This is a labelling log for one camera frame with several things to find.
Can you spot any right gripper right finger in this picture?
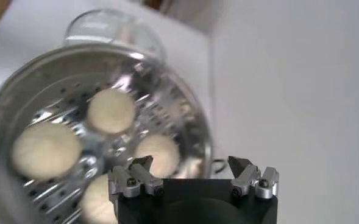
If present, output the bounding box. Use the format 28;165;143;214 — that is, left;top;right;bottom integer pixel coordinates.
227;155;280;200

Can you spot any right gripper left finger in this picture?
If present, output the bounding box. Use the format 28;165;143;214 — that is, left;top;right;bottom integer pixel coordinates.
108;155;165;198

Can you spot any steel steamer basket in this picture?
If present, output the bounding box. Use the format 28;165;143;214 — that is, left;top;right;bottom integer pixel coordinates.
0;42;213;224

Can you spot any white steamed baozi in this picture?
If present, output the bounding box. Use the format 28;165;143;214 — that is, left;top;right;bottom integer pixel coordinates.
80;175;119;224
11;123;83;181
86;88;137;135
135;133;180;179

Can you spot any glass lid with cream handle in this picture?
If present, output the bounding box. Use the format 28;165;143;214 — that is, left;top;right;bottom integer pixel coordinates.
63;8;168;61

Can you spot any black pot power cord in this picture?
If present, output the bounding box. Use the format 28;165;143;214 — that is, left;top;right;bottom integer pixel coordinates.
211;158;229;175

